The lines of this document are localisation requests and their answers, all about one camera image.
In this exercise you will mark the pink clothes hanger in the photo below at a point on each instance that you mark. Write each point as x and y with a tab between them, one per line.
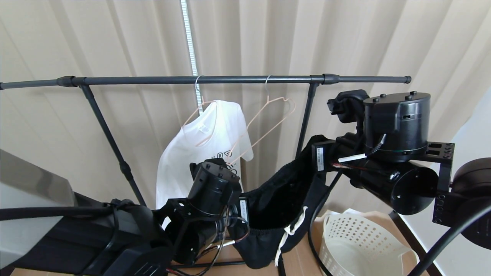
196	82
266	88

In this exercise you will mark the black garment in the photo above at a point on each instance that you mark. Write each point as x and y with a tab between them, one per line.
276	207

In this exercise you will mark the white laundry basket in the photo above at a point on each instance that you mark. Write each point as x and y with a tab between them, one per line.
360	245

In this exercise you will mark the beige curtain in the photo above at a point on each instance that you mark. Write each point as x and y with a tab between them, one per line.
96	38

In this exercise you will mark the black clothes rack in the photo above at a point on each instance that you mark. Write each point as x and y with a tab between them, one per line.
191	80

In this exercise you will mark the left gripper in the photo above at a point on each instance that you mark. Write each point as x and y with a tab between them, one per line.
199	237

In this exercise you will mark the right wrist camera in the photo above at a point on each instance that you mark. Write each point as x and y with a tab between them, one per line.
347	105

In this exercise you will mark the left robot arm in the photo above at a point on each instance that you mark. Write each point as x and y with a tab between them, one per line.
211	188

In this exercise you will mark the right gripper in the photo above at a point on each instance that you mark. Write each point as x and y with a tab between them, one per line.
406	188

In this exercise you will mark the white printed t-shirt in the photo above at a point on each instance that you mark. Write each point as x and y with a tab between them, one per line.
184	168

